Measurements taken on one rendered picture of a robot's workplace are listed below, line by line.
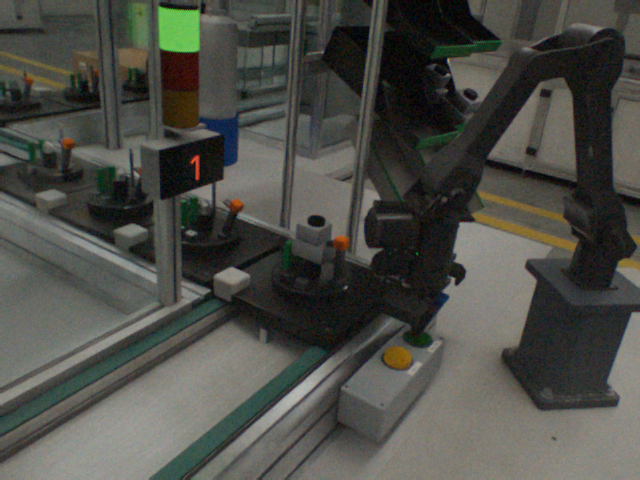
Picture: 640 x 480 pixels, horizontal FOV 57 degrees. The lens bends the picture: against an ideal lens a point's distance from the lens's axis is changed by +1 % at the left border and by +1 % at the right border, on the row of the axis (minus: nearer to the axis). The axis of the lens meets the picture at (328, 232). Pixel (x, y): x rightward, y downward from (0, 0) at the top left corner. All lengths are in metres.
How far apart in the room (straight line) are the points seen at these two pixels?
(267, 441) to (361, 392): 0.15
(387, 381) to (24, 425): 0.46
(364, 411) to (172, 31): 0.55
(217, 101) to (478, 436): 1.26
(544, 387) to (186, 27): 0.77
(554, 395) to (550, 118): 4.09
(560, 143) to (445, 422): 4.21
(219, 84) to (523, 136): 3.61
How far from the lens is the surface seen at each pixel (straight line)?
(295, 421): 0.77
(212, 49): 1.82
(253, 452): 0.73
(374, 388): 0.83
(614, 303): 0.98
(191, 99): 0.82
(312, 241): 0.97
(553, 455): 0.98
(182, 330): 0.95
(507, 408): 1.03
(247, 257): 1.10
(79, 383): 0.87
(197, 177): 0.86
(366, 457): 0.88
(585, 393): 1.08
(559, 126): 5.02
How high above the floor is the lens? 1.48
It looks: 25 degrees down
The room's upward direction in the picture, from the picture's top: 6 degrees clockwise
